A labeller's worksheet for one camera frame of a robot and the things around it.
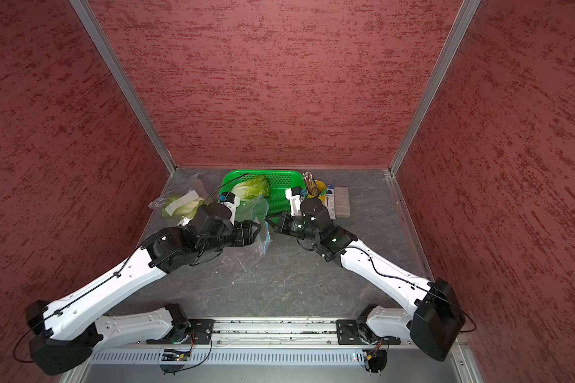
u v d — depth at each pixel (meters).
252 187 1.00
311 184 0.96
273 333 0.76
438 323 0.40
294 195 0.67
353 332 0.74
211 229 0.49
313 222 0.54
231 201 0.62
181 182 1.15
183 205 0.95
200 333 0.74
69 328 0.38
